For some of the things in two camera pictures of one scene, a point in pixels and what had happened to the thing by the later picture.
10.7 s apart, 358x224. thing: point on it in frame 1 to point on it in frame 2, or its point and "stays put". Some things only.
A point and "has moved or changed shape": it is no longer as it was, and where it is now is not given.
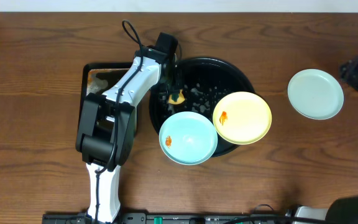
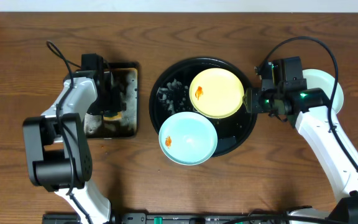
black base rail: x=218 y=218 stays put
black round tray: x=204 y=81 stays put
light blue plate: x=188 y=138 stays put
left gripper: x=173 y=86 to x=111 y=101
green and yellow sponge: x=176 y=98 has moved or changed shape
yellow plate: x=242 y=117 to x=216 y=93
